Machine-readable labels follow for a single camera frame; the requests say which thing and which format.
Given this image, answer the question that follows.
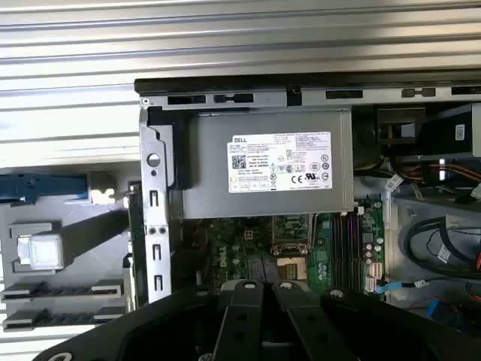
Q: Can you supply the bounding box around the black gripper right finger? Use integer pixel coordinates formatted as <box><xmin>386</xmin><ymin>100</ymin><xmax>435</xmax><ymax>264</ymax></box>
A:
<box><xmin>271</xmin><ymin>281</ymin><xmax>481</xmax><ymax>361</ymax></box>

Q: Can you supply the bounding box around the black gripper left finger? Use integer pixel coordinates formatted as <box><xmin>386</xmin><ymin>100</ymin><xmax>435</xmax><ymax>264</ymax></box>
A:
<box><xmin>32</xmin><ymin>281</ymin><xmax>266</xmax><ymax>361</ymax></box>

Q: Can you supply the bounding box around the black RAM slot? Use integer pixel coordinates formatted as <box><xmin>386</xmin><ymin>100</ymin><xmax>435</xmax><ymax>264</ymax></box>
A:
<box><xmin>331</xmin><ymin>210</ymin><xmax>339</xmax><ymax>291</ymax></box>
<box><xmin>337</xmin><ymin>210</ymin><xmax>346</xmax><ymax>291</ymax></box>
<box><xmin>346</xmin><ymin>210</ymin><xmax>354</xmax><ymax>291</ymax></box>
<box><xmin>352</xmin><ymin>210</ymin><xmax>362</xmax><ymax>291</ymax></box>

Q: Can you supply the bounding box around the CPU socket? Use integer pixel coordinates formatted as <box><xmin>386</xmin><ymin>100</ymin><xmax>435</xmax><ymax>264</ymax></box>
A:
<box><xmin>276</xmin><ymin>257</ymin><xmax>310</xmax><ymax>282</ymax></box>

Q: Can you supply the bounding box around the green motherboard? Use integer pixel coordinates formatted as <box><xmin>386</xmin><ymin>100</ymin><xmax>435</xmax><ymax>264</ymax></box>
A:
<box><xmin>180</xmin><ymin>199</ymin><xmax>387</xmax><ymax>302</ymax></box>

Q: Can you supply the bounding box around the metal socket cover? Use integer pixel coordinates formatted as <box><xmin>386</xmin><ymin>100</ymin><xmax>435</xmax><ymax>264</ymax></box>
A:
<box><xmin>271</xmin><ymin>214</ymin><xmax>313</xmax><ymax>257</ymax></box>

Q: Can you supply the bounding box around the black open PC case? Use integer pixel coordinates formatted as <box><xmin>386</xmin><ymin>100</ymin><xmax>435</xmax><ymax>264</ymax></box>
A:
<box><xmin>133</xmin><ymin>69</ymin><xmax>481</xmax><ymax>332</ymax></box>

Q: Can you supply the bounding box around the grey power supply unit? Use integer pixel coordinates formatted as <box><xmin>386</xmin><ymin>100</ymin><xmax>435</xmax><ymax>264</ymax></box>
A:
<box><xmin>168</xmin><ymin>108</ymin><xmax>356</xmax><ymax>221</ymax></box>

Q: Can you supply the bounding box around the grey parts rack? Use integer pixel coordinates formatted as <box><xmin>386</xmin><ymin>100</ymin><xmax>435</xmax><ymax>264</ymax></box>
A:
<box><xmin>0</xmin><ymin>171</ymin><xmax>142</xmax><ymax>334</ymax></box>

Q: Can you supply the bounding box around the silver CPU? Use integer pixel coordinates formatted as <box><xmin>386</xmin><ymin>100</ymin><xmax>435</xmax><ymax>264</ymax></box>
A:
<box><xmin>17</xmin><ymin>232</ymin><xmax>65</xmax><ymax>272</ymax></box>

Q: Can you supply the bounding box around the metal disk bay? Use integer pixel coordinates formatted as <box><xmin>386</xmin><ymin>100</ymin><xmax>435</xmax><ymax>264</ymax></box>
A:
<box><xmin>375</xmin><ymin>103</ymin><xmax>481</xmax><ymax>159</ymax></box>

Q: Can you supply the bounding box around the hard disk in blue carrier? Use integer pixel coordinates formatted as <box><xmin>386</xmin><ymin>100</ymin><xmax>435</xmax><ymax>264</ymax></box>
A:
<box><xmin>0</xmin><ymin>171</ymin><xmax>117</xmax><ymax>207</ymax></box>

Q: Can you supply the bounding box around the wire locking lever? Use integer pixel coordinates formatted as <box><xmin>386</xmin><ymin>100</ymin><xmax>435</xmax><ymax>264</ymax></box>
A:
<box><xmin>309</xmin><ymin>212</ymin><xmax>319</xmax><ymax>260</ymax></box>

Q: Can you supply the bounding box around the blue flat data wire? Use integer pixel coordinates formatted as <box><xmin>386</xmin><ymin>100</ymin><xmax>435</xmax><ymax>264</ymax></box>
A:
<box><xmin>377</xmin><ymin>278</ymin><xmax>430</xmax><ymax>295</ymax></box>

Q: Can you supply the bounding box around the black wire loop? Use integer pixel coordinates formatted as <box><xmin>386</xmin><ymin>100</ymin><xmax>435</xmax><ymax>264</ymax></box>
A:
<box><xmin>407</xmin><ymin>216</ymin><xmax>481</xmax><ymax>274</ymax></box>

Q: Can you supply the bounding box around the power supply wire bundle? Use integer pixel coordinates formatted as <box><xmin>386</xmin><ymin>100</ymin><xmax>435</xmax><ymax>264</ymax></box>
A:
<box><xmin>353</xmin><ymin>156</ymin><xmax>394</xmax><ymax>184</ymax></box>

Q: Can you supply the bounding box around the orange yellow wire bundle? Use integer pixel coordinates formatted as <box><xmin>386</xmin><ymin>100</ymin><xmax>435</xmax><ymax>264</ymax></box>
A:
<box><xmin>426</xmin><ymin>159</ymin><xmax>481</xmax><ymax>184</ymax></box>

